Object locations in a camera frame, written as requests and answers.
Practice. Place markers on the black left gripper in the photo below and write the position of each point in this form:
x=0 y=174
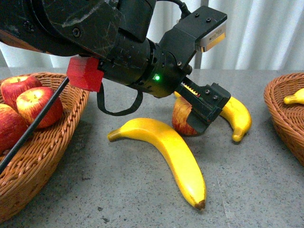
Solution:
x=165 y=77

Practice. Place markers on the red yellow apple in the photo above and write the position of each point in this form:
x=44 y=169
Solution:
x=12 y=127
x=31 y=102

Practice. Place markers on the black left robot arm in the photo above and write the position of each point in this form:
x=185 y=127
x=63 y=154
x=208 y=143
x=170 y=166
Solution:
x=110 y=36

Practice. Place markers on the yellow banana far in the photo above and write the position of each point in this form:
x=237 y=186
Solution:
x=238 y=117

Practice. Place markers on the yellow banana near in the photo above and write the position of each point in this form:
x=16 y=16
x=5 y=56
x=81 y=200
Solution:
x=175 y=151

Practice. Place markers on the brown wicker basket right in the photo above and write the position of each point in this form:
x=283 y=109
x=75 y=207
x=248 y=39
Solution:
x=288 y=120

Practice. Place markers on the brown wicker basket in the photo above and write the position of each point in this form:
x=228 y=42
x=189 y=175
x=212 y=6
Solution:
x=35 y=162
x=288 y=120

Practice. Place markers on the yellow banana in basket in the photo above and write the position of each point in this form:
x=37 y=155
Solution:
x=296 y=98

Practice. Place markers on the pale green curtain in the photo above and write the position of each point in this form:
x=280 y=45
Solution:
x=260 y=35

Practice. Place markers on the red plastic block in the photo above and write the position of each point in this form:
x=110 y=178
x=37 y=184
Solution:
x=83 y=73

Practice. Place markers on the black rod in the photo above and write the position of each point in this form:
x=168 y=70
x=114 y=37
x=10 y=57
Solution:
x=33 y=126

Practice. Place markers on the brown wicker basket left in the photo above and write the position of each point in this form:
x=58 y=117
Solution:
x=35 y=162

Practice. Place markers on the red apple back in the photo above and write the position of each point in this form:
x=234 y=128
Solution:
x=12 y=87

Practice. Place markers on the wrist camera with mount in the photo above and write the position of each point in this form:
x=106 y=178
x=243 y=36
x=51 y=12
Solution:
x=199 y=31

